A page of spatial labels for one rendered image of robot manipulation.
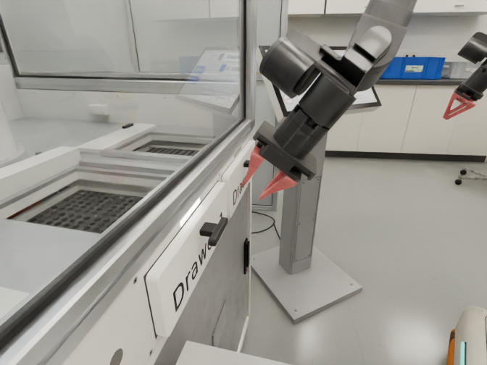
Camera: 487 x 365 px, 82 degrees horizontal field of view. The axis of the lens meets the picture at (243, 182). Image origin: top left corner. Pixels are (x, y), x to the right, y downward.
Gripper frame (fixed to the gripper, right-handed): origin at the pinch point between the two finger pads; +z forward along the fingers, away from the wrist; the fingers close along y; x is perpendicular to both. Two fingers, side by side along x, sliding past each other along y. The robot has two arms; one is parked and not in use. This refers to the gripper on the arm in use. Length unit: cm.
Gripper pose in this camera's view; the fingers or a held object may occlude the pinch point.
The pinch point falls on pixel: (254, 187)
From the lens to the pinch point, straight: 45.7
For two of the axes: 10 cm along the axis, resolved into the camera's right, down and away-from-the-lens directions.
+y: -8.1, -5.8, -0.8
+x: -2.3, 4.3, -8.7
